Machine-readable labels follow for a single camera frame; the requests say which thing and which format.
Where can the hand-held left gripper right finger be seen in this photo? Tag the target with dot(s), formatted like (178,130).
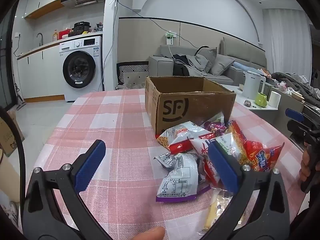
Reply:
(223,165)

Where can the grey garment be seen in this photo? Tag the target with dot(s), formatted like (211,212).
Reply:
(193,67)

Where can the grey sofa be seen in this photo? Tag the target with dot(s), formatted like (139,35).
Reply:
(162,67)

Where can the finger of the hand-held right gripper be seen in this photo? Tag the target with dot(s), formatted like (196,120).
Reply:
(296,128)
(295,115)

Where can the pile of clothes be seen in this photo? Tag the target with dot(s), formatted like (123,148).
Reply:
(295,82)

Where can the white curtain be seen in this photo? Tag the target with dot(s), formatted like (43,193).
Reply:
(285,37)

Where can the red noodle snack packet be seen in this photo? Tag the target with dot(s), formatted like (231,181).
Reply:
(260,152)

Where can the dark glass door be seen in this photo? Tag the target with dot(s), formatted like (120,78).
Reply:
(6,55)

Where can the black pressure cooker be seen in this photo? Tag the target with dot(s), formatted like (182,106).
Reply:
(82,28)

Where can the red box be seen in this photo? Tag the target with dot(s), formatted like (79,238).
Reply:
(65,34)

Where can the white marble coffee table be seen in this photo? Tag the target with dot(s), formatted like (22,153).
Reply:
(237,97)

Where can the pink checkered tablecloth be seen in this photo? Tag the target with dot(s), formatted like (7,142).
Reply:
(112,130)

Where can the black jacket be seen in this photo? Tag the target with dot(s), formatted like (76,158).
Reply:
(180,67)

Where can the cardboard box on floor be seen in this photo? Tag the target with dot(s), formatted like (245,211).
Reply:
(10,140)

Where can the person's right hand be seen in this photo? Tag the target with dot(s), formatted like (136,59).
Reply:
(305,163)

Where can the brown cardboard box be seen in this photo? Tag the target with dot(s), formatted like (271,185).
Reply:
(175,110)

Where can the clear yellow snack packet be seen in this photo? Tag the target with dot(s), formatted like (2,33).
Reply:
(215,210)

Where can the white paper roll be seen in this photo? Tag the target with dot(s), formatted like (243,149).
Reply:
(275,99)

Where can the white washing machine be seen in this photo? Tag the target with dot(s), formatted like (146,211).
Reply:
(80,67)

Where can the white electric kettle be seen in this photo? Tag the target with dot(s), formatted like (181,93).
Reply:
(252,87)

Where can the mop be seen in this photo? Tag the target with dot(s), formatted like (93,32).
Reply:
(18,100)

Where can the orange bottle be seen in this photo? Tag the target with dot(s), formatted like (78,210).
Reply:
(55,37)

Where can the green cup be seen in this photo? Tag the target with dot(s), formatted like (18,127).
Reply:
(261,100)

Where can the pile of small packages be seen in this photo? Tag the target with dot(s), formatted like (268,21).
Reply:
(98,28)

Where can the black kitchen faucet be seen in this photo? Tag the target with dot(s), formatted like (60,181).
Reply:
(42,40)

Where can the purple snack packet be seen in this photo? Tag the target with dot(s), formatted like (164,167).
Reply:
(215,126)

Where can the grey purple-edged snack packet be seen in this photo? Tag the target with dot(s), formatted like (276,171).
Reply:
(180,177)

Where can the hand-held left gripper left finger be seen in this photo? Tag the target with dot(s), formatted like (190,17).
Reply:
(88,166)

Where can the white lower kitchen cabinet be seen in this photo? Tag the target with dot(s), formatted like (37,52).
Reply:
(42,75)

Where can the person's left hand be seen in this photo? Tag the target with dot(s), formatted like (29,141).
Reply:
(148,233)

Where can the white red green snack packet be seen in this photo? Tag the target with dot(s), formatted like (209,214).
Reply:
(202,150)

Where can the wall power socket green plug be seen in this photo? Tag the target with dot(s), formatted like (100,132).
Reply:
(170,38)

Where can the grey pillow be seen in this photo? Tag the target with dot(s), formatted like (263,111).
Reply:
(206,57)
(222,65)

